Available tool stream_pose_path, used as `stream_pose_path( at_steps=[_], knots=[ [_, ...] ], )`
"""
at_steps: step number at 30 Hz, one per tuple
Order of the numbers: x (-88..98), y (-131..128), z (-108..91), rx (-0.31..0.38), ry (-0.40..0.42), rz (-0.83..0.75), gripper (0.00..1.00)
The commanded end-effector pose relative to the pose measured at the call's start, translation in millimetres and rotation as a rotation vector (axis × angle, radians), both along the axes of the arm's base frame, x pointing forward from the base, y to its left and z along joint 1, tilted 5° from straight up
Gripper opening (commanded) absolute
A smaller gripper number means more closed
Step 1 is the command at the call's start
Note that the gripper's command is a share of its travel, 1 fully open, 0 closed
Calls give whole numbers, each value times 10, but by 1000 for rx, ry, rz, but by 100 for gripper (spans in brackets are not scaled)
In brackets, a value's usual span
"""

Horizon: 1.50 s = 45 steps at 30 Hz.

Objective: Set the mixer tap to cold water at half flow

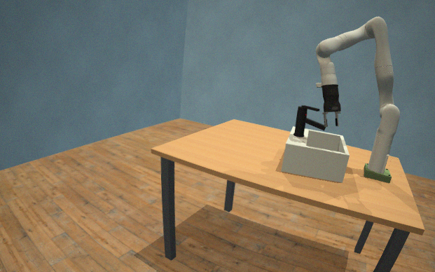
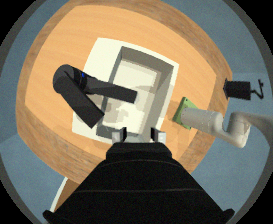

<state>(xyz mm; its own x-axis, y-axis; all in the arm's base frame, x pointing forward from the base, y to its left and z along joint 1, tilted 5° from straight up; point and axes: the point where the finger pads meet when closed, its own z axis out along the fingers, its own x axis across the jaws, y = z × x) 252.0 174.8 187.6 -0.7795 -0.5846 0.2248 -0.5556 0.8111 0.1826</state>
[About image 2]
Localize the white square sink basin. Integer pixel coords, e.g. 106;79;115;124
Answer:
72;37;179;144

